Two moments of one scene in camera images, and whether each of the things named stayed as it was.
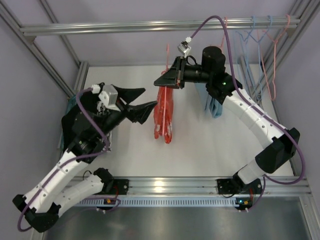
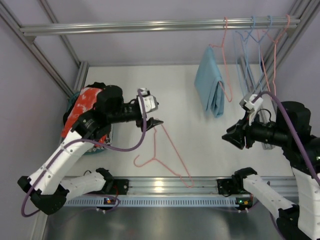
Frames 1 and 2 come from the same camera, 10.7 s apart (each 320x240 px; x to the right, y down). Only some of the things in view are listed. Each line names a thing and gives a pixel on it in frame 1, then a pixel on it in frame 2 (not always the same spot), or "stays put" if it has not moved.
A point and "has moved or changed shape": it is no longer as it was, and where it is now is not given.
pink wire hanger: x=165 y=73 -> x=157 y=160
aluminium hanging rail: x=87 y=29 stays put
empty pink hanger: x=265 y=73 stays put
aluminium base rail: x=291 y=185 stays put
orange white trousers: x=163 y=112 has moved or changed shape
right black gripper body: x=180 y=72 -> x=246 y=135
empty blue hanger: x=258 y=42 stays put
